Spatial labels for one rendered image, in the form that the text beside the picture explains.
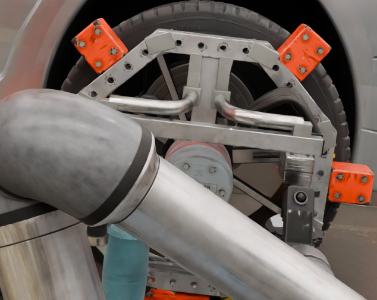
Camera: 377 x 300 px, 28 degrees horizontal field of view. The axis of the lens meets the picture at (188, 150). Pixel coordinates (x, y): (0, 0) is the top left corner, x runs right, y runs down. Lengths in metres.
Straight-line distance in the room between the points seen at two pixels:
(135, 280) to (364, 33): 0.85
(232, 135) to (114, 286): 0.39
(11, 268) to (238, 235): 0.25
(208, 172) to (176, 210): 0.62
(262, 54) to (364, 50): 0.49
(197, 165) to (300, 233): 0.27
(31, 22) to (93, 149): 1.22
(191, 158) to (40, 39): 0.68
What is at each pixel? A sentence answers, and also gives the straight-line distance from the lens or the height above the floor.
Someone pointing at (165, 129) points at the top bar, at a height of 0.97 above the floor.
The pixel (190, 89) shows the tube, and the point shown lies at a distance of 1.47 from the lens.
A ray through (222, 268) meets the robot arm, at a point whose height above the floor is 0.94.
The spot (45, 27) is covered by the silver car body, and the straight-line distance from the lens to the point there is 1.91.
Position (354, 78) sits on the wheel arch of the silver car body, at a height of 1.03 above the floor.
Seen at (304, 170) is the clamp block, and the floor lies 0.93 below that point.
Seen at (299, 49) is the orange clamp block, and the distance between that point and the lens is 1.49.
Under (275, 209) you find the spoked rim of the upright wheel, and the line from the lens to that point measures 1.66.
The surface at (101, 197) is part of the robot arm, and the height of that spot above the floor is 1.02.
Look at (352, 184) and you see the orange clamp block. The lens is 1.56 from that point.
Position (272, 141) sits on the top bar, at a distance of 1.32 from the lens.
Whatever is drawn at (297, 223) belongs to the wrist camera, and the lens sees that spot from 1.20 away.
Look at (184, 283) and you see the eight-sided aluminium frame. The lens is 1.60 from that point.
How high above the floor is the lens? 1.23
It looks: 13 degrees down
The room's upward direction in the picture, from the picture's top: 7 degrees clockwise
